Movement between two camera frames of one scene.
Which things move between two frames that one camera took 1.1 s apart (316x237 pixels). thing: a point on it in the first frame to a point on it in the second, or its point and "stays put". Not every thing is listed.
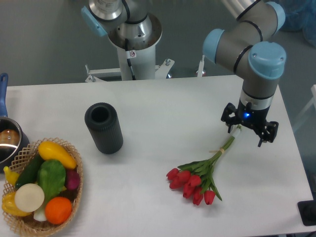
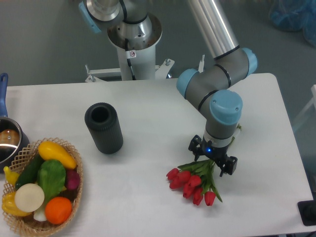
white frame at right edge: (313, 100) stays put
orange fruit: (58, 210) stays put
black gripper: (253, 118) to (217, 154)
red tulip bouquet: (196, 178) stays put
